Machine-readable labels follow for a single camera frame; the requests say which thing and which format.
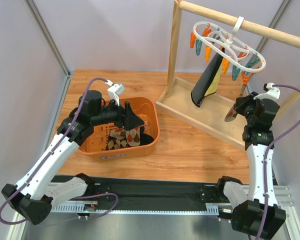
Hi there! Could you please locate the beige orange argyle sock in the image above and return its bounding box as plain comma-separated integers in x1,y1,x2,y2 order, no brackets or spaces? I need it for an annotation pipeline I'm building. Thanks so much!
125,126,145,147

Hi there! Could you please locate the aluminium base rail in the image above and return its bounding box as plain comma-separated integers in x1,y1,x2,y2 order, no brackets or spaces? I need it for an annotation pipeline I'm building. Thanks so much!
27,182,296,216

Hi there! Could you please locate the white round clip hanger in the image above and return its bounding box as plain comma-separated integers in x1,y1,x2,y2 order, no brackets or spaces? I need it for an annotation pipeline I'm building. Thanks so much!
190,16,266,85

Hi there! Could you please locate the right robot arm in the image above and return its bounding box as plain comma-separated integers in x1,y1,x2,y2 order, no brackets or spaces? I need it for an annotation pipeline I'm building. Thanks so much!
218,92,286,240

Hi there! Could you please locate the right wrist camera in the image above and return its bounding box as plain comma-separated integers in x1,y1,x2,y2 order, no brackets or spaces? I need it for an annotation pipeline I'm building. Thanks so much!
253,82,281,101

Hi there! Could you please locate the aluminium frame post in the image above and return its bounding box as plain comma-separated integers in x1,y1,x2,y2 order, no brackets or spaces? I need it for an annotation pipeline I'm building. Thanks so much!
24,0,72,176
256,0,293,53

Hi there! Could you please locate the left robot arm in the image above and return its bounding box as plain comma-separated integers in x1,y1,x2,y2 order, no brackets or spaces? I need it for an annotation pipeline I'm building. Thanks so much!
1,90,144,225

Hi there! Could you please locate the black white-striped sock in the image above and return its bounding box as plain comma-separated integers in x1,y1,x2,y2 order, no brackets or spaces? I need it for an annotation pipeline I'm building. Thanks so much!
140,133,154,146

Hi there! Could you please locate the left aluminium frame post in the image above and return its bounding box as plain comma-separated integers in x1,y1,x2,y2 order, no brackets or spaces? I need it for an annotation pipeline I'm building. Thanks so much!
24,0,72,176

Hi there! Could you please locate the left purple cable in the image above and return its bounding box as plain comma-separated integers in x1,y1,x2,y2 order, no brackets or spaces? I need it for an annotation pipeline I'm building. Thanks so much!
0,76,120,227

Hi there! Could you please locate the grey black sock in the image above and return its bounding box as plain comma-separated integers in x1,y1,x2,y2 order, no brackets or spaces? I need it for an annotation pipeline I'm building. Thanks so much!
190,53,223,107

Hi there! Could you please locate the right aluminium frame post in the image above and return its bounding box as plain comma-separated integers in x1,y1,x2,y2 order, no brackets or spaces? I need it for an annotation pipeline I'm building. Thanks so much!
256,0,293,53

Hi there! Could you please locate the brown argyle sock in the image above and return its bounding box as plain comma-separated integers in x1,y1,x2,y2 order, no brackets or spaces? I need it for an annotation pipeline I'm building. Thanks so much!
108,128,126,142
105,137,129,151

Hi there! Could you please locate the wooden hanger rack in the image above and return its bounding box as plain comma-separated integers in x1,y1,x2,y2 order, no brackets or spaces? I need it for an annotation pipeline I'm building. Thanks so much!
155,0,300,150

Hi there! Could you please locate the orange plastic basket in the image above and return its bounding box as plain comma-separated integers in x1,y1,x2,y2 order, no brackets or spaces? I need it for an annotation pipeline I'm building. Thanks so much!
78,96,160,160

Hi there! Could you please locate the yellow grey sock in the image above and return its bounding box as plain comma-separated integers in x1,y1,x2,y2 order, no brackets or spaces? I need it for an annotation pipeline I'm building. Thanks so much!
204,66,222,97

